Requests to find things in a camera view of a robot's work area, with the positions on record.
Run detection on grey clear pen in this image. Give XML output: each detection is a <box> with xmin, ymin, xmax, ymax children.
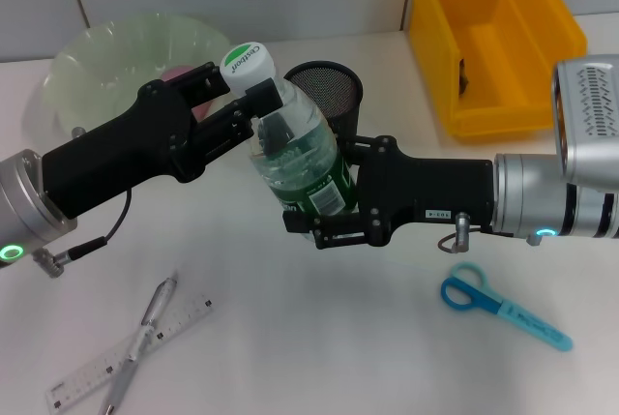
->
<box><xmin>99</xmin><ymin>268</ymin><xmax>180</xmax><ymax>415</ymax></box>

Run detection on green plastic wrapper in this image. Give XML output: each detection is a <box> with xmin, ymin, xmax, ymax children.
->
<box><xmin>456</xmin><ymin>57</ymin><xmax>473</xmax><ymax>97</ymax></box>

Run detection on blue scissors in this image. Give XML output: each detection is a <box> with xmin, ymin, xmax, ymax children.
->
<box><xmin>439</xmin><ymin>260</ymin><xmax>575</xmax><ymax>353</ymax></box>

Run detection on clear green-label water bottle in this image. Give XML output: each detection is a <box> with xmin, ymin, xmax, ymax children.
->
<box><xmin>220</xmin><ymin>40</ymin><xmax>360</xmax><ymax>243</ymax></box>

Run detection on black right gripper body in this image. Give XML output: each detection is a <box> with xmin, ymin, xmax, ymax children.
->
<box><xmin>356</xmin><ymin>133</ymin><xmax>496</xmax><ymax>249</ymax></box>

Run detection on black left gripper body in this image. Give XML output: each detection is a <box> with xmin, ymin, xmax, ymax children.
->
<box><xmin>41</xmin><ymin>78</ymin><xmax>210</xmax><ymax>221</ymax></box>

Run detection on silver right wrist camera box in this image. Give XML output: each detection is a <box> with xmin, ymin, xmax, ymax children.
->
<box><xmin>550</xmin><ymin>52</ymin><xmax>619</xmax><ymax>190</ymax></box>

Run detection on right gripper cable with plug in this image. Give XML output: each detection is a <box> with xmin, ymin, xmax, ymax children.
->
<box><xmin>436</xmin><ymin>211</ymin><xmax>495</xmax><ymax>255</ymax></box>

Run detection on pale green glass fruit bowl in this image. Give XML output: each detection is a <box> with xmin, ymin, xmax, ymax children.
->
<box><xmin>43</xmin><ymin>12</ymin><xmax>232</xmax><ymax>133</ymax></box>

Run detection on black mesh pen cup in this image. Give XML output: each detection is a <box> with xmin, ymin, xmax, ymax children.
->
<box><xmin>282</xmin><ymin>61</ymin><xmax>366</xmax><ymax>139</ymax></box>

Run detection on transparent plastic ruler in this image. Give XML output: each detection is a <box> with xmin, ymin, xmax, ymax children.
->
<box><xmin>44</xmin><ymin>291</ymin><xmax>217</xmax><ymax>410</ymax></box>

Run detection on pink peach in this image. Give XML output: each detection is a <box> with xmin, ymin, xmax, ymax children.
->
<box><xmin>161</xmin><ymin>64</ymin><xmax>217</xmax><ymax>121</ymax></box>

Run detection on yellow plastic bin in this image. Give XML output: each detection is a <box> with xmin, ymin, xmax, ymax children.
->
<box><xmin>409</xmin><ymin>0</ymin><xmax>589</xmax><ymax>145</ymax></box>

